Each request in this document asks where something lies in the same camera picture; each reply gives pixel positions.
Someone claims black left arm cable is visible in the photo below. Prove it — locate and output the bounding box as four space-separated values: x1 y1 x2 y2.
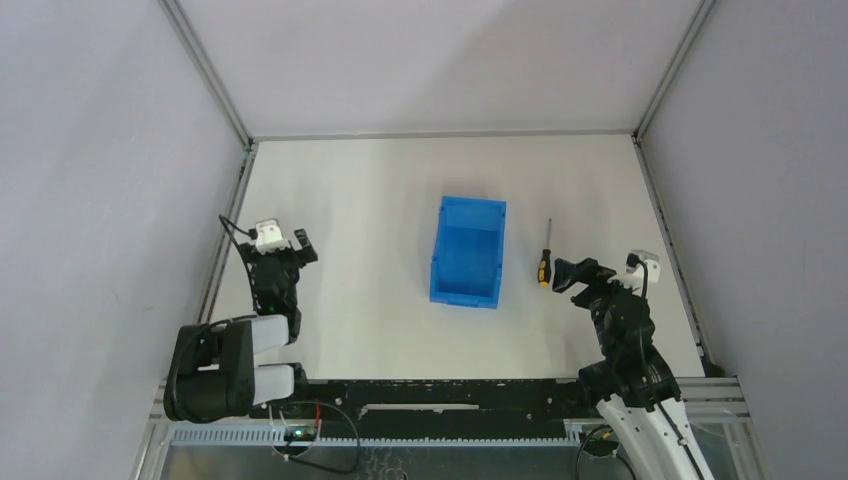
218 214 261 313

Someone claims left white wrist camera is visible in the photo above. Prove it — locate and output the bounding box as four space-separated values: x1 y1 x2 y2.
254 219 290 254

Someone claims blue plastic bin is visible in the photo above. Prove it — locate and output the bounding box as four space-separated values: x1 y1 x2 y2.
429 196 507 309

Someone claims right controller circuit board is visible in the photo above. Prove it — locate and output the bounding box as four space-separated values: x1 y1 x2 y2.
582 431 619 458

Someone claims left controller circuit board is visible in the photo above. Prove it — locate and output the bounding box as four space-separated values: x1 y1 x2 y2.
284 427 317 443

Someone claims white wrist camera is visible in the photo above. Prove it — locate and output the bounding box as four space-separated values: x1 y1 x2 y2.
608 250 661 290
254 219 290 254

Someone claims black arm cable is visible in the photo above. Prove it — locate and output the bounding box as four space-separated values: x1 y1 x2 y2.
625 254 705 480
218 214 261 313

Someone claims black yellow handled screwdriver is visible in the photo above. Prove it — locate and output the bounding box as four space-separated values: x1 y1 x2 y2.
537 218 552 286

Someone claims controller circuit board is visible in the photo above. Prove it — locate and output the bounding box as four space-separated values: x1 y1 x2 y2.
284 427 317 443
582 431 619 458

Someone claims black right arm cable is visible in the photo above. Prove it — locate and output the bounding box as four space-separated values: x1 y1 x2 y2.
625 254 705 480

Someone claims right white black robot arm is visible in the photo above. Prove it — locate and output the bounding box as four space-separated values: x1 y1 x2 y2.
551 250 714 479

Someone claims grey slotted cable duct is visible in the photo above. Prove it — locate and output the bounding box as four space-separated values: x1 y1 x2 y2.
169 424 580 447

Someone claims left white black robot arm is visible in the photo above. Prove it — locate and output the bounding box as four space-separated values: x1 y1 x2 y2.
163 221 318 424

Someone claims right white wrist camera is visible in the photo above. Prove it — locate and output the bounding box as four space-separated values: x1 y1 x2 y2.
608 250 661 290

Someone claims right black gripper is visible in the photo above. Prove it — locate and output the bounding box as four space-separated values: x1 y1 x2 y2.
552 256 642 357

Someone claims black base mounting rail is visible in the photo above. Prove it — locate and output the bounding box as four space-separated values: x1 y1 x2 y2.
250 379 599 439

